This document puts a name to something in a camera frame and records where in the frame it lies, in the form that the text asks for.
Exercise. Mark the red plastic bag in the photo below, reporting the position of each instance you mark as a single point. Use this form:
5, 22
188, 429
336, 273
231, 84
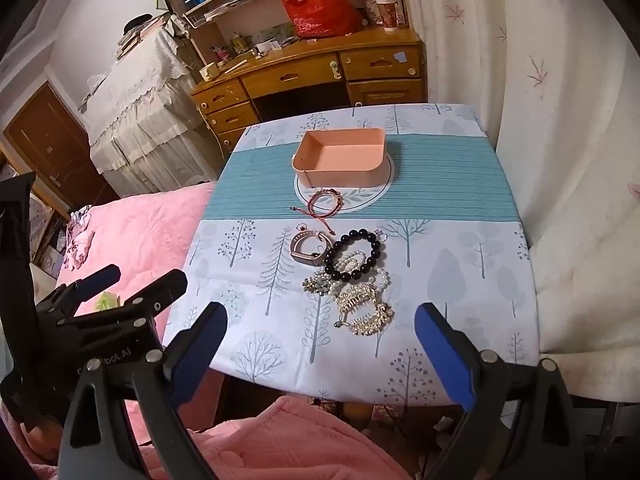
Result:
315, 19

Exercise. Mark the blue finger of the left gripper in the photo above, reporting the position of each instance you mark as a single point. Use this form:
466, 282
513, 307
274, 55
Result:
157, 296
70, 297

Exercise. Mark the gold rhinestone hair claw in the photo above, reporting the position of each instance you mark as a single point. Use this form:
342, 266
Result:
361, 310

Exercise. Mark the wooden desk with drawers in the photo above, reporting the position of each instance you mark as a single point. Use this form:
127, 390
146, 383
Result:
371, 67

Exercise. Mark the white lace covered furniture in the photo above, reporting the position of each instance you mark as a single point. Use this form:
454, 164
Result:
144, 132

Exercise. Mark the flower brooch ornament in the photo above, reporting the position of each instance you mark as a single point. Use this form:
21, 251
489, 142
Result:
319, 283

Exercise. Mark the cream floral curtain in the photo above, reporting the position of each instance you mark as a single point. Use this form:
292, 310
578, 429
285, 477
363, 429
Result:
555, 85

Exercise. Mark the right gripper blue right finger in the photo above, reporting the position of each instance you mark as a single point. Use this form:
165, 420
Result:
455, 360

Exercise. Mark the brown wooden door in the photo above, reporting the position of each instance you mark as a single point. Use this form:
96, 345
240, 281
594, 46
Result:
56, 147

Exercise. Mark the pink blanket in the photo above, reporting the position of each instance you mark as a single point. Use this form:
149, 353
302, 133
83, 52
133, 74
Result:
149, 235

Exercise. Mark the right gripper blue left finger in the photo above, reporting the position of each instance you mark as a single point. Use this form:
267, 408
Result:
190, 353

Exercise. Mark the pink plastic tray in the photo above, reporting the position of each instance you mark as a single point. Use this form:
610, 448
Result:
342, 158

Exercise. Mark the red patterned paper cup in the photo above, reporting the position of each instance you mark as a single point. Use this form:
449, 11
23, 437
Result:
388, 13

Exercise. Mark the rose gold smart watch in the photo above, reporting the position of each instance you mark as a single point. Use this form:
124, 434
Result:
310, 247

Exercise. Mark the tree print tablecloth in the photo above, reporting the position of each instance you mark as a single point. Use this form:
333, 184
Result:
443, 229

